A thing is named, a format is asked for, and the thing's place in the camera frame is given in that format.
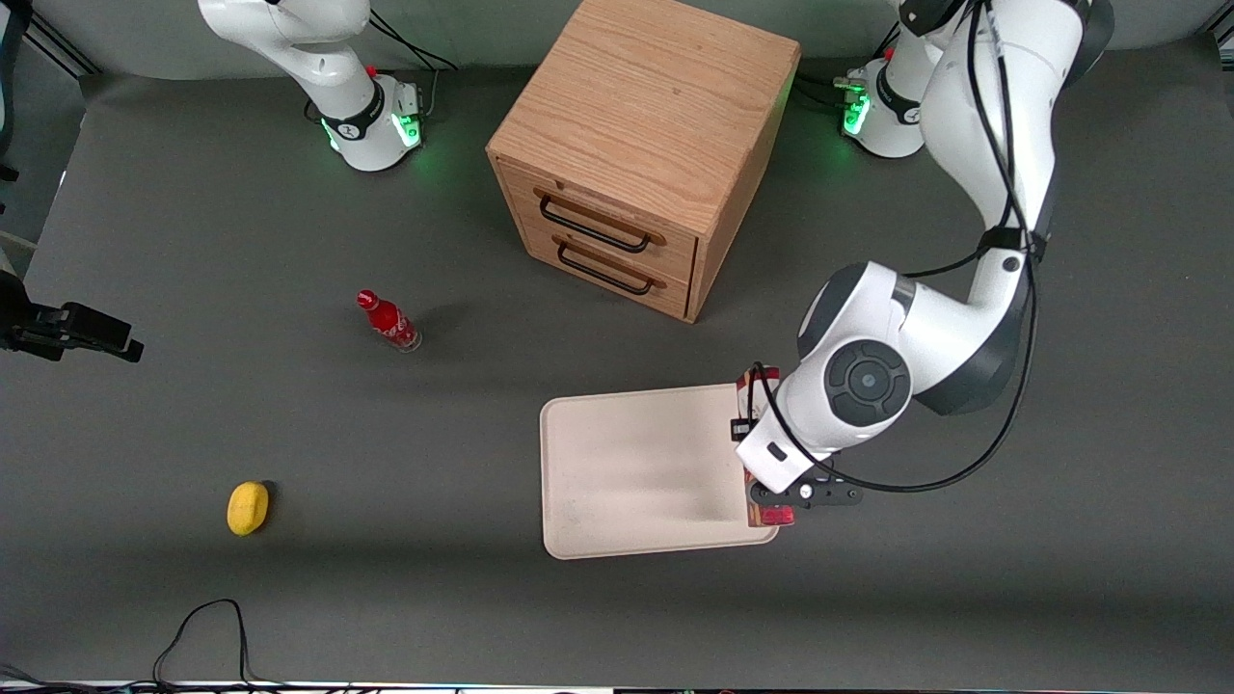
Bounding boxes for wooden drawer cabinet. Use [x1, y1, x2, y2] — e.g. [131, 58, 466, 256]
[486, 0, 803, 325]

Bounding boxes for cream plastic tray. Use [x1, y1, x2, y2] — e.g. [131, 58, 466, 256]
[539, 383, 781, 561]

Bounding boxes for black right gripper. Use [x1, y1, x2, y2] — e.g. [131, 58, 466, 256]
[0, 272, 146, 364]

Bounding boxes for wooden drawer with long handle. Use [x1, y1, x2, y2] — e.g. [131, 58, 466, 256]
[499, 157, 699, 287]

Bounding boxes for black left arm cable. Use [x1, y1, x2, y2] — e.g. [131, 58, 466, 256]
[746, 0, 1054, 495]

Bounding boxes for black left arm base cables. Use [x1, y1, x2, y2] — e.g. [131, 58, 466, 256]
[796, 21, 901, 115]

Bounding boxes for black arm base cables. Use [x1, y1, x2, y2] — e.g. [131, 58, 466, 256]
[796, 21, 901, 115]
[305, 8, 460, 124]

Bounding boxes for red soda bottle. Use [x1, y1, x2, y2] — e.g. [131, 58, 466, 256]
[355, 288, 423, 355]

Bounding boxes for black right arm base cables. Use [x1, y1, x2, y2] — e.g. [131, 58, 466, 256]
[305, 8, 460, 124]

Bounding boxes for yellow lemon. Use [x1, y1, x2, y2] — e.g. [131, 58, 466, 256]
[227, 480, 272, 538]

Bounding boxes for thin black looped cable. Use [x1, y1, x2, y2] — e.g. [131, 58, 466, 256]
[152, 599, 290, 691]

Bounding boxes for red tartan cookie box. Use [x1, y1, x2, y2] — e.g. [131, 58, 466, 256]
[735, 366, 797, 528]

